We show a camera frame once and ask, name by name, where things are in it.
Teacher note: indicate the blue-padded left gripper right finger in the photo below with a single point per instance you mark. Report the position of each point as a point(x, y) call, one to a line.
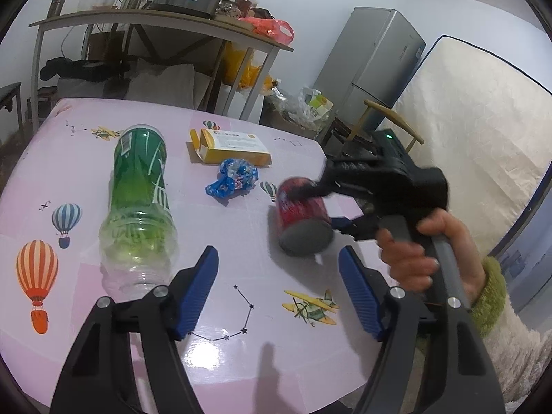
point(458, 375)

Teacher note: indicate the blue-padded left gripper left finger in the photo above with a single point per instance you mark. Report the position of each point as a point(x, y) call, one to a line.
point(98, 375)

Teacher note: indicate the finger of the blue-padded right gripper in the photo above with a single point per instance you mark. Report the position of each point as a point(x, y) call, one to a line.
point(354, 228)
point(309, 190)

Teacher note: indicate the red soda can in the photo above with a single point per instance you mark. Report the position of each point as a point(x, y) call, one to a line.
point(303, 226)

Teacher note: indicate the blue wrapper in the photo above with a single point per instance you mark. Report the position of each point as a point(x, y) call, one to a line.
point(234, 175)

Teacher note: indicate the yellow cardboard box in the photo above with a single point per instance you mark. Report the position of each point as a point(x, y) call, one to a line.
point(215, 146)

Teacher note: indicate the green label plastic bottle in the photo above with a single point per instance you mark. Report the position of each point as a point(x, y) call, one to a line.
point(138, 238)

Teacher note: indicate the green fuzzy sleeve forearm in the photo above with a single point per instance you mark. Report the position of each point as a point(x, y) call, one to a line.
point(519, 354)

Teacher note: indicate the cardboard box with trash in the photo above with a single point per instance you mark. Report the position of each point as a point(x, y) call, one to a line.
point(304, 114)

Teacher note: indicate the right hand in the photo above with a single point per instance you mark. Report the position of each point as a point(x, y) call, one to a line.
point(413, 269)

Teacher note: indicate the right wooden chair black seat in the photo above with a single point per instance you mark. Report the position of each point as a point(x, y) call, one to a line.
point(366, 137)

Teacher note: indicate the white mattress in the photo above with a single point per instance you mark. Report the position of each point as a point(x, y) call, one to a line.
point(487, 125)

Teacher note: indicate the grey refrigerator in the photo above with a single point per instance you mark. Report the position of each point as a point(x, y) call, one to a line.
point(373, 58)

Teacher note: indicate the red plastic bag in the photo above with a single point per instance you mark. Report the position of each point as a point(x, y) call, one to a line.
point(275, 29)

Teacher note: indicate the white pillow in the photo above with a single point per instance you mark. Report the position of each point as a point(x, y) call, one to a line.
point(179, 86)

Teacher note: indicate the black clothing pile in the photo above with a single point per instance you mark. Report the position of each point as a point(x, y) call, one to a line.
point(93, 71)

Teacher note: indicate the left wooden chair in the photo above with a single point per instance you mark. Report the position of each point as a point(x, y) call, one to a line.
point(10, 98)

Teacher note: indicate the steel thermos bottle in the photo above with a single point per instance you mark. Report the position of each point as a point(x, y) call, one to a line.
point(55, 8)

